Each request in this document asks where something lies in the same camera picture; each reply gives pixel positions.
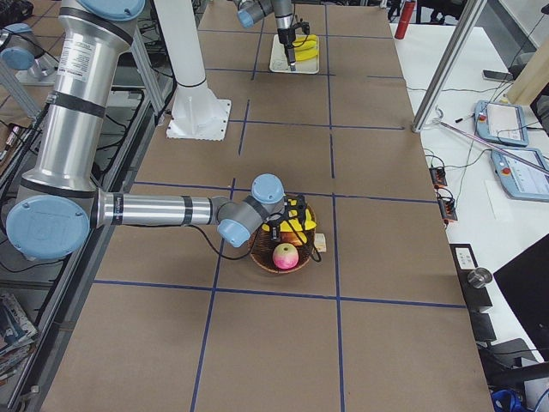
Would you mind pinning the aluminium frame post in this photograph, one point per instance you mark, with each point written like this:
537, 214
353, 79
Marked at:
457, 41

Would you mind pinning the yellow banana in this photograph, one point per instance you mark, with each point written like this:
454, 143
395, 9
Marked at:
306, 50
305, 55
294, 224
305, 42

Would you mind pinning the blue teach pendant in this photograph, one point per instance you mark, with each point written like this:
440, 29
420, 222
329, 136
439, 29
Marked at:
501, 123
521, 181

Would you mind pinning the red yellow mango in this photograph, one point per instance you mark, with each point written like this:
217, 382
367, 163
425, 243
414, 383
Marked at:
296, 239

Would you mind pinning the aluminium frame rack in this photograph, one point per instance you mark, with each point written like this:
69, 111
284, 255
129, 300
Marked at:
98, 148

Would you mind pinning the blue teach pendant far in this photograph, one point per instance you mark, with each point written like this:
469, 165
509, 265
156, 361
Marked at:
501, 123

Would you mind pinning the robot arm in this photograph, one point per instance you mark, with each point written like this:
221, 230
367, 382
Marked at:
79, 74
251, 12

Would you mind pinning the metal cup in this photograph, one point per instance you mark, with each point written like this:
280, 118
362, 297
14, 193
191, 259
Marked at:
479, 277

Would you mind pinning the paper price tag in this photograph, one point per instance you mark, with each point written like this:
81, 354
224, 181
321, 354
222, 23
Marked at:
320, 242

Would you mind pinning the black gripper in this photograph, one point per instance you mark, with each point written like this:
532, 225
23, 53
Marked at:
274, 226
286, 38

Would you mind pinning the white bear tray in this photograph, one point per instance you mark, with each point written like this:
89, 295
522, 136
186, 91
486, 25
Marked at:
278, 60

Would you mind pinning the red bottle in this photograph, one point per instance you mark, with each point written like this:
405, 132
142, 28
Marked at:
408, 8

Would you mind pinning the metal rod with stand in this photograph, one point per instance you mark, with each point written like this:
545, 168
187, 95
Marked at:
438, 121

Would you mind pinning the blue teach pendant near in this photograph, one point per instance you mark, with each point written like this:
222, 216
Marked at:
521, 181

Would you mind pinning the pink peach outer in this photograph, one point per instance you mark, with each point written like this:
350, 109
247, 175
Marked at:
285, 256

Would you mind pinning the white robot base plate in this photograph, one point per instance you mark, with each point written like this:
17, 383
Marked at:
196, 111

